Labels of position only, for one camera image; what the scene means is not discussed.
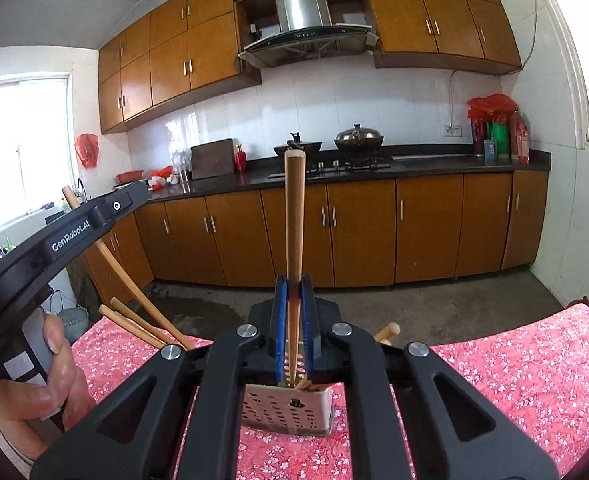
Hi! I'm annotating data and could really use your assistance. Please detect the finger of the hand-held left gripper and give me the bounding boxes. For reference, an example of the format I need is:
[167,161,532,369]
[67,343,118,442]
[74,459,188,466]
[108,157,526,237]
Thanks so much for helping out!
[91,181,148,227]

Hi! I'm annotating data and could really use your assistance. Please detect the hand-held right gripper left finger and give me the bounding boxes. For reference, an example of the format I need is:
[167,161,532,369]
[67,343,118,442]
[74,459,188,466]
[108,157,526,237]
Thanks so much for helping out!
[28,275,288,480]

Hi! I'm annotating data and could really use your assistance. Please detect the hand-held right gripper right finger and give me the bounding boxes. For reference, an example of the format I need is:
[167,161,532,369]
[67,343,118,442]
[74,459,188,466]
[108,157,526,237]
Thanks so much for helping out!
[301,275,559,480]

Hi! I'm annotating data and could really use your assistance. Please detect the grey perforated chopstick holder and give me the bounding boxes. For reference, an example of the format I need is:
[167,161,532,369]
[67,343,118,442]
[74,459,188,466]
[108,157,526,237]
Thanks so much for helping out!
[241,337,334,437]

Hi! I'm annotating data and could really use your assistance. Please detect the person's left hand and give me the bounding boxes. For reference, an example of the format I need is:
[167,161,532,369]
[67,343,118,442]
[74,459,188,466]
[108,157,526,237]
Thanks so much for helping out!
[0,311,96,463]

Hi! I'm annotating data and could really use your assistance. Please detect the red and white plastic bag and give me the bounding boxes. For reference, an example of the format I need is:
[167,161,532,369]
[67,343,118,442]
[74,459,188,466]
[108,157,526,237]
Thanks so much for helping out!
[148,166,176,191]

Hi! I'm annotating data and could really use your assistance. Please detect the red plastic bag on hook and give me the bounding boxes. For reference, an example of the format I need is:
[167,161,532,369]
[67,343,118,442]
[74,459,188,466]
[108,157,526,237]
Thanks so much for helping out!
[74,133,99,170]

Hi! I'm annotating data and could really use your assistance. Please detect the metal bucket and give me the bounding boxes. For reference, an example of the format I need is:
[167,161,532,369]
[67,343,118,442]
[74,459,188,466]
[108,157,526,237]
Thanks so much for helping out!
[49,290,91,345]

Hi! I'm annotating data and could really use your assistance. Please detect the dark wooden cutting board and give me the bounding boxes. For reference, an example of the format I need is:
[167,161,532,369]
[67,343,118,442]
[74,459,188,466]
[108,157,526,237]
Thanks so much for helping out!
[190,138,236,180]

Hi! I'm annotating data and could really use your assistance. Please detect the sliding glass window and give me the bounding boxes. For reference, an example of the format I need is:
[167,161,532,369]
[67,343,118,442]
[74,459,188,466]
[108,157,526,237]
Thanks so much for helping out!
[0,76,71,233]

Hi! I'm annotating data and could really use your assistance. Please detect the brown lower kitchen cabinets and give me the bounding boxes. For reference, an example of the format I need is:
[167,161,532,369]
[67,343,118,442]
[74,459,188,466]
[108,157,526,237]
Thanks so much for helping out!
[82,170,550,291]

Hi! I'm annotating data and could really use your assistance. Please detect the brown kitchen cabinets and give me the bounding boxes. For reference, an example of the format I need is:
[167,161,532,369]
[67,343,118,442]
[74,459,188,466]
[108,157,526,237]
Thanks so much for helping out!
[97,0,523,135]
[82,170,550,291]

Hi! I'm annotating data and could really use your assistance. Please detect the black gas stove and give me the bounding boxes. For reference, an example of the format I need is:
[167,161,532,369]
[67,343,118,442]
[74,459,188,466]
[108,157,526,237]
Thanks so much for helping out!
[268,157,393,181]

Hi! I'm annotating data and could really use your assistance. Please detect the black wok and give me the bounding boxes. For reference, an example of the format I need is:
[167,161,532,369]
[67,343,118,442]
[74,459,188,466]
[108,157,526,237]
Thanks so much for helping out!
[273,131,323,158]

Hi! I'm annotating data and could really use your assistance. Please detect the red floral tablecloth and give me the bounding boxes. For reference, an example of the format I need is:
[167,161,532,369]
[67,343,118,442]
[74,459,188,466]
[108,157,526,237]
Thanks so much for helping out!
[71,302,589,480]

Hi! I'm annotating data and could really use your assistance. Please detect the metal pot with lid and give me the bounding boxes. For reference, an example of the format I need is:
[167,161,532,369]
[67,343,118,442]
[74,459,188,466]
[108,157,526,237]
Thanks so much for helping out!
[335,123,385,153]

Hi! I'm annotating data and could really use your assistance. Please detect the dark stone countertop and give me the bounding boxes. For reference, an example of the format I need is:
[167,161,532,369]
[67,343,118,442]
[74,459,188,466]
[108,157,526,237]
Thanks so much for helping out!
[112,151,553,206]

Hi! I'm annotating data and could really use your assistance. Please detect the dark bottle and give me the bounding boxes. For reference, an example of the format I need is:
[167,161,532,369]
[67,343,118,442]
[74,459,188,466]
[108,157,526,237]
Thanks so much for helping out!
[469,117,486,158]

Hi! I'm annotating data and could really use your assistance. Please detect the steel range hood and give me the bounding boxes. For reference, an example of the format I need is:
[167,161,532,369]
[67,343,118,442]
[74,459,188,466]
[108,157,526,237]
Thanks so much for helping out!
[238,0,379,68]

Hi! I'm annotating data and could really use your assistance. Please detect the green bottle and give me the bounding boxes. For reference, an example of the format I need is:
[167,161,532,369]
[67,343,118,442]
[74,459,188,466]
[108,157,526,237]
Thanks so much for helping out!
[489,122,510,159]

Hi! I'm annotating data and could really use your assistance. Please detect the red oil bottle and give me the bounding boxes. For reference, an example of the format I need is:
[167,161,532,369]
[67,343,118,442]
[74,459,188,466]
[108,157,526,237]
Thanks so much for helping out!
[509,110,531,165]

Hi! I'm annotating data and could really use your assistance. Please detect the red plastic bag over bottles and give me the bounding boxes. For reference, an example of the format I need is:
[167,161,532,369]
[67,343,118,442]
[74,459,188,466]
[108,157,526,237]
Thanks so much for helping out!
[467,93,519,123]

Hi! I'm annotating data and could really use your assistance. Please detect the brown upper kitchen cabinets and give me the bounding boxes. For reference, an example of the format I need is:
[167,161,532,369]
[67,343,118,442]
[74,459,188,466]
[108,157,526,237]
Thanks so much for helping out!
[97,0,523,135]

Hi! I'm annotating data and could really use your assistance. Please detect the white framed window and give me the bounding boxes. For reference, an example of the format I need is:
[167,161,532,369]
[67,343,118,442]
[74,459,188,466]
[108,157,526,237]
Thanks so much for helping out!
[522,0,589,150]

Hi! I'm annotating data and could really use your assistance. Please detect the white power cable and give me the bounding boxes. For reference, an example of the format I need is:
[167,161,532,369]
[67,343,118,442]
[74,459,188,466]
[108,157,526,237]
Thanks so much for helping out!
[447,0,540,128]

